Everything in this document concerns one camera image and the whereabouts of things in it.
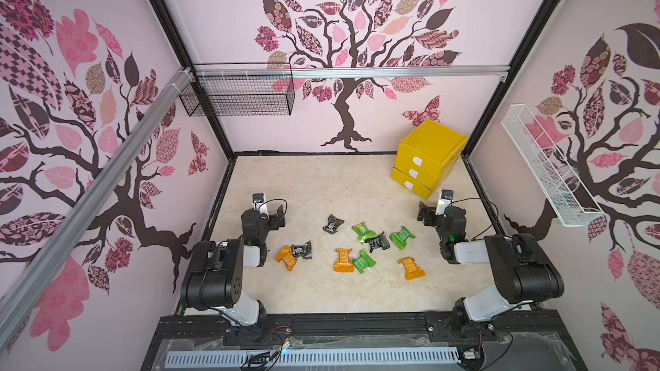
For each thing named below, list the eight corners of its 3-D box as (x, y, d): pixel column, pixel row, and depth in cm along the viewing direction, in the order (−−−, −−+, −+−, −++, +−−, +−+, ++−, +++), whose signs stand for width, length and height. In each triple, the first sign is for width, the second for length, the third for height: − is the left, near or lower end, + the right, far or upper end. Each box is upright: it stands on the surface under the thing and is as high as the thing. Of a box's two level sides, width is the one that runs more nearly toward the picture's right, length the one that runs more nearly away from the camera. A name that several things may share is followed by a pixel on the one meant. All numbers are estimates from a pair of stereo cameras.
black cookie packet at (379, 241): (370, 254, 91) (370, 251, 89) (364, 240, 95) (364, 237, 93) (389, 247, 93) (390, 245, 91) (383, 234, 96) (384, 231, 94)
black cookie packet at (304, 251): (290, 258, 90) (289, 256, 88) (292, 244, 94) (291, 241, 92) (311, 258, 90) (310, 256, 88) (312, 244, 94) (311, 241, 92)
